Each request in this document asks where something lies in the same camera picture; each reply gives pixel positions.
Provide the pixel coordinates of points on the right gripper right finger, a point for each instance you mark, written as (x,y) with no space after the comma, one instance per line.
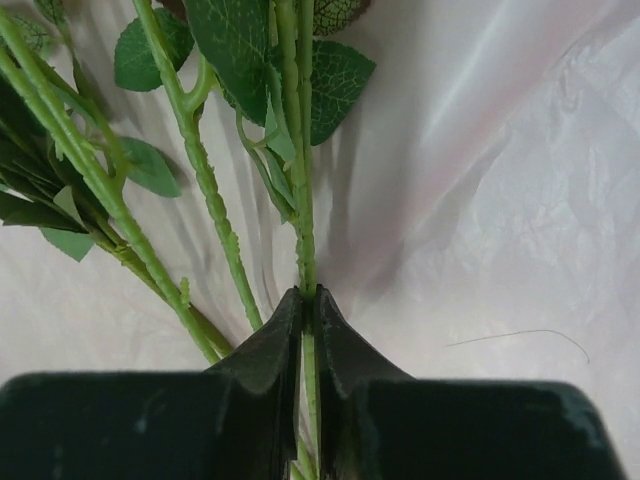
(378,422)

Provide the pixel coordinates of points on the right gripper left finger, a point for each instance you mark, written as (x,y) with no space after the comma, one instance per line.
(235,420)

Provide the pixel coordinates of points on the pink wrapping paper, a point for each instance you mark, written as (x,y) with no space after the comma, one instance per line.
(476,215)

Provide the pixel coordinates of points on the pink flower bouquet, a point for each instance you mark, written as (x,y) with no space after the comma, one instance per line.
(275,63)

